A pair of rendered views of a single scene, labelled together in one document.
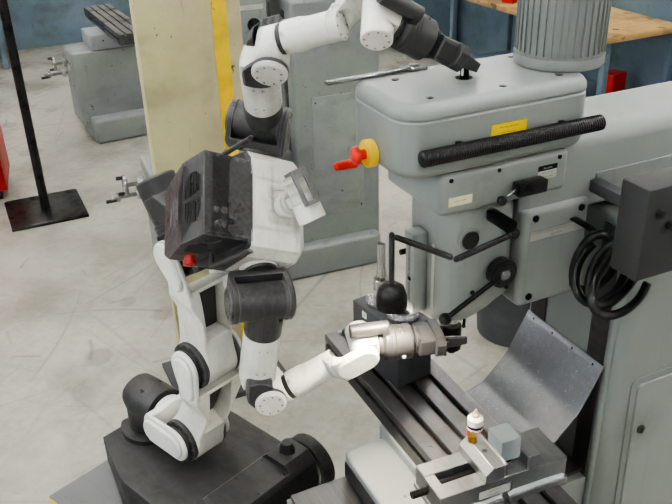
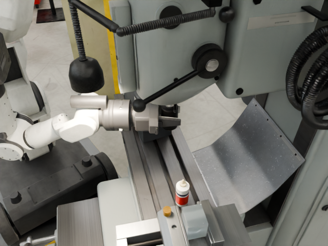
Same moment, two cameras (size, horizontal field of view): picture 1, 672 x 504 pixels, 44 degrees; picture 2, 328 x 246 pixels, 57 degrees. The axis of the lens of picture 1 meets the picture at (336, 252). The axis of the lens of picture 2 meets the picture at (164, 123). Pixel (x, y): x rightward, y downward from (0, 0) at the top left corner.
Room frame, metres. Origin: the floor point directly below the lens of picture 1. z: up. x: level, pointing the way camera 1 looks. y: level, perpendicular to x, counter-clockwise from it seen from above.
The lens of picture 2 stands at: (1.10, -0.38, 1.77)
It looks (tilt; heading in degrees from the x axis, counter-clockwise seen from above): 41 degrees down; 10
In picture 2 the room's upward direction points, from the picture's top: straight up
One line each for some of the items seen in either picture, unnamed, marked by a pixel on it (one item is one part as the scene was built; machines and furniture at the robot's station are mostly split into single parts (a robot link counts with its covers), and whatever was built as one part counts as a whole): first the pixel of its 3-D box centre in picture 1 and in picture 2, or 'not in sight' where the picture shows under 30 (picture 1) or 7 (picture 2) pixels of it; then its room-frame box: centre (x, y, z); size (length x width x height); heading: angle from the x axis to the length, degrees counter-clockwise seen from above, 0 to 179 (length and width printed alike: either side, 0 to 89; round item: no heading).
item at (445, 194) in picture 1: (475, 165); not in sight; (1.76, -0.32, 1.68); 0.34 x 0.24 x 0.10; 115
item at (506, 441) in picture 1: (503, 442); (194, 221); (1.53, -0.38, 1.07); 0.06 x 0.05 x 0.06; 22
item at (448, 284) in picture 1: (457, 250); (173, 33); (1.75, -0.29, 1.47); 0.21 x 0.19 x 0.32; 25
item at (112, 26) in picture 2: (425, 248); (95, 15); (1.56, -0.19, 1.58); 0.17 x 0.01 x 0.01; 47
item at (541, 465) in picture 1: (491, 465); (181, 235); (1.52, -0.36, 1.01); 0.35 x 0.15 x 0.11; 112
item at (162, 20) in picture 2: (483, 247); (169, 21); (1.55, -0.31, 1.58); 0.17 x 0.01 x 0.01; 128
